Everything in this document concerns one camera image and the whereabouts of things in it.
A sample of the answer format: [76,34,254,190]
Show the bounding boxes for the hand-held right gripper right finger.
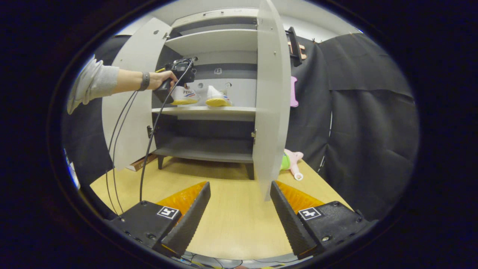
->
[270,180,370,260]

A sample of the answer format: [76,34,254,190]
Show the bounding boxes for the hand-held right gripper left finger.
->
[108,181,211,258]

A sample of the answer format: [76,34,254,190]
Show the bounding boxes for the white shoe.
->
[206,85,232,107]
[171,86,199,105]

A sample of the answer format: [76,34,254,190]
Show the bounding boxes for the grey shoe cabinet door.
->
[102,18,173,171]
[252,0,304,202]

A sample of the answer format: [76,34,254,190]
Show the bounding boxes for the grey cabinet drawer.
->
[172,7,259,29]

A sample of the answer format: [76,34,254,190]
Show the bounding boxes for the pink plush toy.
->
[280,149,305,181]

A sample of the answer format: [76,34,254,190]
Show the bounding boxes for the brown cardboard box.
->
[126,154,159,172]

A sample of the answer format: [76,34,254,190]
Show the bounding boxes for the black backdrop cloth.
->
[317,33,420,221]
[62,34,333,187]

